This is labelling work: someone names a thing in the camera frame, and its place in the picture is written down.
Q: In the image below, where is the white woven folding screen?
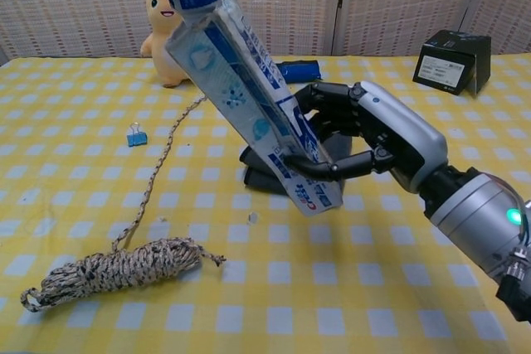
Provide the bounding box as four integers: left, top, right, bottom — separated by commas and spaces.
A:
0, 0, 531, 59

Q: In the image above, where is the dark grey folded cloth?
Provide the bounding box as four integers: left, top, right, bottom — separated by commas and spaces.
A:
238, 129, 354, 201

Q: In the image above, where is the blue binder clip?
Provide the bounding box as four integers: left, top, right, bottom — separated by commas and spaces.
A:
125, 122, 149, 148

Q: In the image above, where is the black cardboard box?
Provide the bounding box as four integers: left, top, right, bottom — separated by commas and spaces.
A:
412, 29, 493, 97

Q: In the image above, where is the blue white toothpaste box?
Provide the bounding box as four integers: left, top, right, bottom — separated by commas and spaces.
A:
164, 0, 345, 218

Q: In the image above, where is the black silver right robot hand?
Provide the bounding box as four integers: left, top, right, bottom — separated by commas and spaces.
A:
283, 80, 450, 196

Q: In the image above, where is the orange plush toy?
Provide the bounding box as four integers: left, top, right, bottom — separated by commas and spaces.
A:
139, 0, 192, 89

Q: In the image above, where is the yellow white checkered tablecloth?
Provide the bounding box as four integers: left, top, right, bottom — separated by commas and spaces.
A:
0, 54, 531, 354

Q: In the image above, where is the speckled beige rope bundle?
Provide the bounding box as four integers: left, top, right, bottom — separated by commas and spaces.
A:
20, 95, 227, 313

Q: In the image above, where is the blue foil packet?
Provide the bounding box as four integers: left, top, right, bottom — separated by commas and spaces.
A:
276, 60, 324, 85

